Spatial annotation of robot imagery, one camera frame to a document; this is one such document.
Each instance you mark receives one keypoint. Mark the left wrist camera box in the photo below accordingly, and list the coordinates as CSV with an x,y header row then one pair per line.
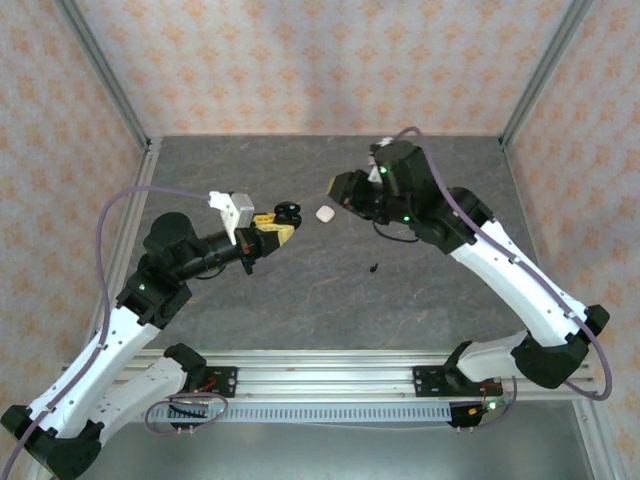
x,y
242,207

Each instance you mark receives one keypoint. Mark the aluminium lower frame bar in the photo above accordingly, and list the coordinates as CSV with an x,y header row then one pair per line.
x,y
595,440

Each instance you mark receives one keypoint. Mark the aluminium table side rail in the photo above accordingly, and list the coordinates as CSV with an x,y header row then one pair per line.
x,y
142,170

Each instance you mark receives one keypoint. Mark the aluminium corner post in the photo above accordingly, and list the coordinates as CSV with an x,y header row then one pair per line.
x,y
541,75
108,75

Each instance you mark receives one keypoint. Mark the wide aluminium mounting rail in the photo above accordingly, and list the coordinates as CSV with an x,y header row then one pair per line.
x,y
325,380

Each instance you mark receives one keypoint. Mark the white earbud charging case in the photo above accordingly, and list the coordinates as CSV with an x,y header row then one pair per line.
x,y
325,214

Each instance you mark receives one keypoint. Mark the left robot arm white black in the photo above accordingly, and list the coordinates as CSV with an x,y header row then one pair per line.
x,y
100,360

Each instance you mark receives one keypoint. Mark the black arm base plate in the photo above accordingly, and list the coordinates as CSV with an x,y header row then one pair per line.
x,y
227,382
425,382

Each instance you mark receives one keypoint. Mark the red and orange base wiring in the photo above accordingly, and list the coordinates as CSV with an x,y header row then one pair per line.
x,y
492,395
205,387

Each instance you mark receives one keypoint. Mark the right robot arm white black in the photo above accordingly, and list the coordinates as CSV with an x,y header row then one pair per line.
x,y
520,285

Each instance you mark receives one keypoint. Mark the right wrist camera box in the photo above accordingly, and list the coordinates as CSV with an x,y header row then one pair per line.
x,y
375,175

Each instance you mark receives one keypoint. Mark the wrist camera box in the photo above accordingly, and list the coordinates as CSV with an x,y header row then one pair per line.
x,y
375,175
242,207

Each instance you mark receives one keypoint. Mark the grey metal sheet panel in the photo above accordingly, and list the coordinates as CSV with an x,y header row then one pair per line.
x,y
325,450

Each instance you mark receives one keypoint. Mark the black earbud charging case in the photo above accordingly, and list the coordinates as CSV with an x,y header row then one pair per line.
x,y
289,212

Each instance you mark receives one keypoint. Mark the black bracket under duct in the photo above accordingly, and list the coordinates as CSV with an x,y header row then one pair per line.
x,y
465,420
187,411

